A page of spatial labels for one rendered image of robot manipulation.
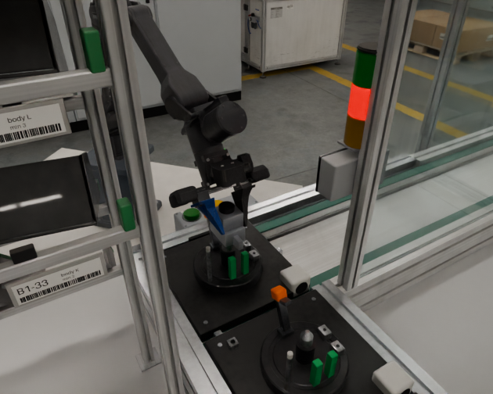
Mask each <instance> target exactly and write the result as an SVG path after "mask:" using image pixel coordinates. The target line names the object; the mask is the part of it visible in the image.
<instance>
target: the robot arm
mask: <svg viewBox="0 0 493 394"><path fill-rule="evenodd" d="M126 1H127V6H128V16H129V22H130V27H131V35H132V37H133V38H134V39H135V42H136V43H137V45H138V47H139V48H140V50H141V51H142V54H143V55H144V56H145V58H146V60H147V62H148V63H149V65H150V66H151V68H152V70H153V72H154V73H155V74H156V76H157V78H158V80H159V82H160V84H161V91H160V97H161V98H162V100H163V102H164V105H165V108H166V110H167V112H168V114H169V115H170V116H171V117H172V118H173V119H174V120H175V119H176V120H183V121H185V122H184V126H183V128H182V131H181V134H182V135H184V134H185V135H187V136H188V139H189V143H190V145H191V148H192V151H193V155H194V158H195V161H194V164H195V167H198V170H199V172H200V176H201V179H202V182H200V183H201V185H202V187H199V188H196V187H195V186H189V187H186V188H181V189H179V190H176V191H174V192H172V193H171V194H170V195H169V202H170V204H171V207H172V208H176V207H179V206H184V205H186V204H188V203H189V202H192V203H193V204H192V205H191V208H193V207H195V208H197V209H198V210H199V211H200V212H201V213H202V214H203V215H204V216H205V217H206V218H207V219H208V220H209V221H210V222H211V223H212V224H213V225H214V226H215V228H216V229H217V230H218V231H219V233H220V234H221V235H224V234H225V231H224V228H223V225H222V222H221V219H220V217H219V215H218V211H217V210H216V207H215V201H214V197H213V198H211V197H210V194H212V193H215V192H219V191H222V190H225V189H227V188H231V187H233V188H234V192H231V194H232V197H233V200H234V203H235V205H236V206H237V207H238V208H239V209H240V210H241V211H242V212H243V226H244V227H246V226H247V225H248V201H249V195H250V192H251V190H252V188H255V186H256V185H255V184H253V183H256V182H259V181H262V180H264V179H266V178H269V177H270V173H269V171H268V168H267V167H266V166H264V165H260V166H257V167H254V165H253V161H252V159H251V157H250V154H249V153H244V154H240V155H238V156H237V159H232V158H231V157H230V155H229V153H228V150H227V149H224V147H223V144H222V142H224V141H227V140H229V139H230V138H232V137H234V136H236V135H237V134H239V133H241V132H242V131H244V129H245V128H246V126H247V115H246V113H245V111H244V109H242V108H241V106H239V105H238V104H237V103H235V102H232V101H229V98H228V96H227V95H223V96H221V97H218V98H216V97H215V96H213V95H212V94H211V93H210V92H209V91H207V90H206V89H205V87H204V86H203V85H202V84H201V83H200V81H199V80H198V79H197V77H196V76H195V75H193V74H191V73H190V72H188V71H187V70H185V69H184V68H183V67H182V65H181V64H180V62H179V61H178V59H177V58H176V56H175V54H174V53H173V51H172V50H171V47H170V46H169V44H168V43H167V41H166V39H165V38H164V36H163V35H162V33H161V32H160V29H159V28H158V26H157V25H156V23H155V21H154V20H153V14H152V12H151V9H150V8H149V6H147V5H141V3H140V2H136V1H130V0H126ZM89 16H90V19H91V22H92V26H93V27H94V28H95V29H96V30H97V31H98V32H99V36H100V41H101V46H102V50H103V42H102V38H101V34H100V29H99V21H98V17H97V12H96V8H95V0H92V1H91V2H90V7H89ZM103 58H104V62H105V66H106V59H105V54H104V50H103ZM101 97H102V101H103V108H104V112H105V116H106V123H107V127H108V131H109V136H110V143H111V147H112V150H113V157H114V159H115V160H122V159H123V158H124V154H123V150H122V146H121V138H120V134H119V129H118V125H117V117H116V113H115V108H114V104H113V96H112V91H111V87H106V88H102V96H101ZM213 184H216V185H217V186H214V187H212V188H211V187H210V186H211V185H213ZM252 184H253V185H252Z"/></svg>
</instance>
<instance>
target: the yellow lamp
mask: <svg viewBox="0 0 493 394"><path fill-rule="evenodd" d="M364 127H365V121H364V120H357V119H355V118H353V117H351V116H349V115H348V114H347V121H346V127H345V132H344V143H345V145H347V146H349V147H351V148H353V149H361V145H362V137H363V132H364Z"/></svg>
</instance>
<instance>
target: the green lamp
mask: <svg viewBox="0 0 493 394"><path fill-rule="evenodd" d="M375 64H376V55H373V54H367V53H364V52H360V51H359V50H358V49H357V51H356V56H355V62H354V72H353V78H352V83H353V84H354V85H355V86H358V87H360V88H368V89H370V88H371V87H372V78H373V74H374V69H375Z"/></svg>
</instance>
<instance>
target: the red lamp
mask: <svg viewBox="0 0 493 394"><path fill-rule="evenodd" d="M370 92H371V91H370V89H368V88H360V87H358V86H355V85H354V84H353V83H352V84H351V94H350V100H349V106H348V111H347V113H348V115H349V116H351V117H353V118H355V119H357V120H365V119H366V114H367V109H368V104H369V96H370Z"/></svg>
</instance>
